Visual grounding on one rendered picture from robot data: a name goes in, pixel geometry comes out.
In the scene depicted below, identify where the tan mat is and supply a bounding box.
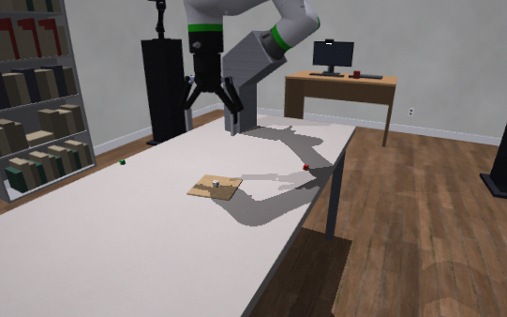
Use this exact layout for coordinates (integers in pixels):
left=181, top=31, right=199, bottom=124
left=187, top=174, right=243, bottom=201

